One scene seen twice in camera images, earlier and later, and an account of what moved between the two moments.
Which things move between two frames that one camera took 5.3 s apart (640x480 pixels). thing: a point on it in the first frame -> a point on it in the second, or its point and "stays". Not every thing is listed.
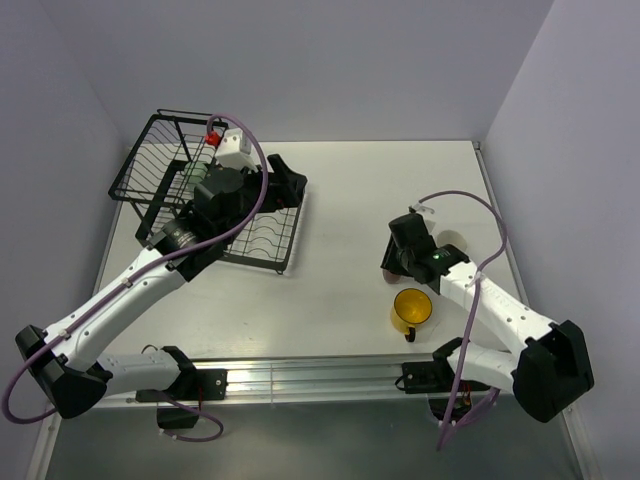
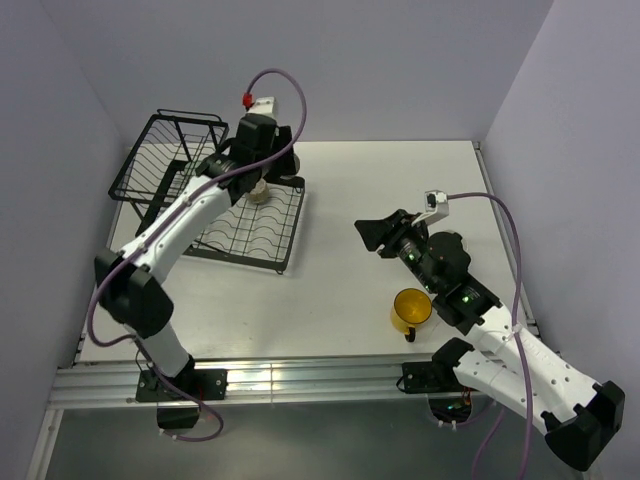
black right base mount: x=426 y=377 stays
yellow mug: x=410 y=307 stays
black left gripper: x=288 y=190 -> x=284 y=165
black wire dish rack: x=149 y=160 stays
